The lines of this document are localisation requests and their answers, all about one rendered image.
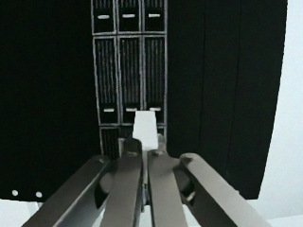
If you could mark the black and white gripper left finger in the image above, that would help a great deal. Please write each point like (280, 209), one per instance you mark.
(82, 198)

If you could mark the black server rack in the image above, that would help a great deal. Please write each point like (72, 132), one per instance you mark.
(212, 77)

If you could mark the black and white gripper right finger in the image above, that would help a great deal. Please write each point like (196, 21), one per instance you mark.
(216, 204)

